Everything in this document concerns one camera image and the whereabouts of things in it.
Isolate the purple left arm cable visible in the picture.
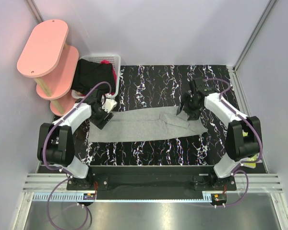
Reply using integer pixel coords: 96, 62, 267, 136
42, 81, 112, 229

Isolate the black t shirt in basket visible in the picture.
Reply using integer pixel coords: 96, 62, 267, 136
71, 59, 107, 94

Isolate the white perforated plastic basket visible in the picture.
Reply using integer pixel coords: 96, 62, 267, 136
71, 55, 119, 98

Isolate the grey t shirt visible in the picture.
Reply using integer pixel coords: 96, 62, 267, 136
88, 106, 207, 143

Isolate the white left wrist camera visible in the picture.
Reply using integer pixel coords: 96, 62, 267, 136
101, 95, 117, 114

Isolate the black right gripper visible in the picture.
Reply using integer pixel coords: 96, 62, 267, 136
176, 93, 202, 121

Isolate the green picture book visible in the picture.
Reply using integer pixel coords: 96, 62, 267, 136
241, 155, 257, 169

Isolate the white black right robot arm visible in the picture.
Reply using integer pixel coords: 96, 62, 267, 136
177, 78, 263, 190

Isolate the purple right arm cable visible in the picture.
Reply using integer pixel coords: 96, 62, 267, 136
191, 78, 264, 208

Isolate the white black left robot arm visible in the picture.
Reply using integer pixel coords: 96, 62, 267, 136
37, 90, 117, 190

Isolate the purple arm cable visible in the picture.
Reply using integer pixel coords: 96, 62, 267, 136
191, 78, 264, 208
42, 81, 112, 229

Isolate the aluminium frame rail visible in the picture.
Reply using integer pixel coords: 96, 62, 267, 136
12, 166, 288, 230

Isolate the pink three tier shelf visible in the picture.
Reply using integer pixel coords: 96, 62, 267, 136
17, 19, 79, 116

